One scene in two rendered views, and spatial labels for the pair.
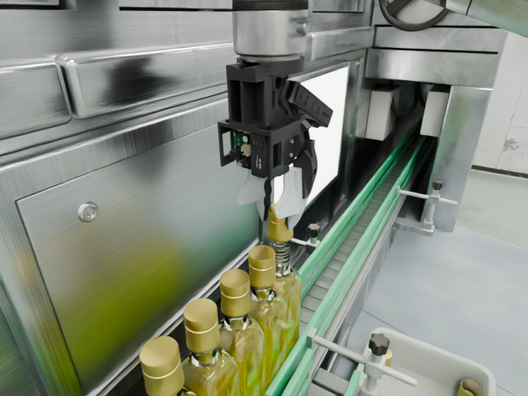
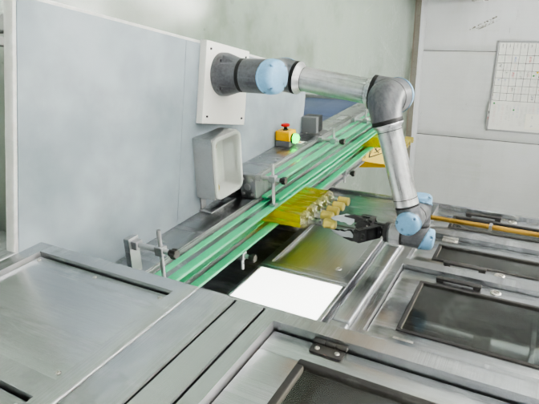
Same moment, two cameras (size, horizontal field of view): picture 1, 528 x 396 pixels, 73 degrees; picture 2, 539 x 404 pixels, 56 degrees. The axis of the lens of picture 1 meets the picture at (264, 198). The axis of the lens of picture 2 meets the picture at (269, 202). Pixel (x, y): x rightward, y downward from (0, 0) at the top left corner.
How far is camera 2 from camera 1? 208 cm
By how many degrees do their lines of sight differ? 105
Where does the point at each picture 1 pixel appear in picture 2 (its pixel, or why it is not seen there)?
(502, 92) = not seen: outside the picture
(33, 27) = (406, 252)
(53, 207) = not seen: hidden behind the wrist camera
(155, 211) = (346, 244)
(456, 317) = (151, 174)
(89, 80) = (392, 248)
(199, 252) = (314, 246)
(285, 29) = not seen: hidden behind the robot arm
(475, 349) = (168, 152)
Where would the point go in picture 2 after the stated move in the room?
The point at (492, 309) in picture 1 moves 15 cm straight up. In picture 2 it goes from (132, 156) to (172, 162)
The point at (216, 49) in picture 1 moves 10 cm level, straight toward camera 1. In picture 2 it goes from (380, 272) to (387, 247)
